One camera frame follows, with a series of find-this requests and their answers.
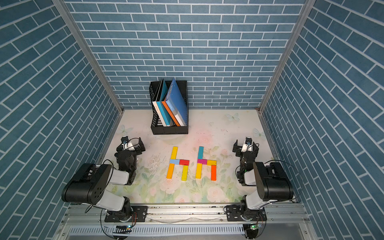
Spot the yellow slanted block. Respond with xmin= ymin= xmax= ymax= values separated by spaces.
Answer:
xmin=196 ymin=163 xmax=203 ymax=179

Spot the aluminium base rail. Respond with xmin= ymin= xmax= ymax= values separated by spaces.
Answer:
xmin=62 ymin=202 xmax=310 ymax=226

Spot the blue folder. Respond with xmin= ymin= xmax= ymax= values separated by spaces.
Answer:
xmin=165 ymin=79 xmax=188 ymax=127

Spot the magenta block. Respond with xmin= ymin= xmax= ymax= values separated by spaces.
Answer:
xmin=198 ymin=159 xmax=208 ymax=165

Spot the orange book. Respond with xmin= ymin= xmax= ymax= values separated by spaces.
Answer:
xmin=162 ymin=101 xmax=181 ymax=127

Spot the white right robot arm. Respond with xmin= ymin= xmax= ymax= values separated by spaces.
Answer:
xmin=233 ymin=138 xmax=294 ymax=213

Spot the teal block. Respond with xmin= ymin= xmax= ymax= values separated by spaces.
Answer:
xmin=198 ymin=146 xmax=204 ymax=160

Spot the light blue small block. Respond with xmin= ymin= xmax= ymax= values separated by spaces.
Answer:
xmin=170 ymin=159 xmax=180 ymax=165

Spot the amber orange long block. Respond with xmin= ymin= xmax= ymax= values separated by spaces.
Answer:
xmin=166 ymin=164 xmax=175 ymax=179

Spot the red small block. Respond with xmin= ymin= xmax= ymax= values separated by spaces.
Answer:
xmin=179 ymin=160 xmax=190 ymax=166

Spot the black mesh file holder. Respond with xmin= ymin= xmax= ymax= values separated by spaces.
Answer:
xmin=149 ymin=80 xmax=189 ymax=135

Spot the small yellow block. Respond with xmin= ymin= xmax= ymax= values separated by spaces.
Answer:
xmin=207 ymin=160 xmax=217 ymax=166

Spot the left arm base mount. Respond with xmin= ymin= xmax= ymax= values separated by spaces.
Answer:
xmin=105 ymin=206 xmax=148 ymax=224

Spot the orange red block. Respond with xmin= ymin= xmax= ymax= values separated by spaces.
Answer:
xmin=211 ymin=165 xmax=217 ymax=181

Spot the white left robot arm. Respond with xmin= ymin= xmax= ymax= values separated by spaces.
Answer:
xmin=62 ymin=136 xmax=146 ymax=215

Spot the yellow long block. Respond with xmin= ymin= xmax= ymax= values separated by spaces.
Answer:
xmin=171 ymin=147 xmax=178 ymax=160

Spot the lime yellow block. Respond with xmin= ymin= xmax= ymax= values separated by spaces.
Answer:
xmin=182 ymin=165 xmax=189 ymax=181

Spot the teal book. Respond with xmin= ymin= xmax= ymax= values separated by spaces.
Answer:
xmin=158 ymin=81 xmax=173 ymax=127

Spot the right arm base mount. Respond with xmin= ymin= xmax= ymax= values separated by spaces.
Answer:
xmin=224 ymin=205 xmax=267 ymax=222

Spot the white book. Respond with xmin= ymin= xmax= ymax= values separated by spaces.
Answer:
xmin=152 ymin=79 xmax=167 ymax=127

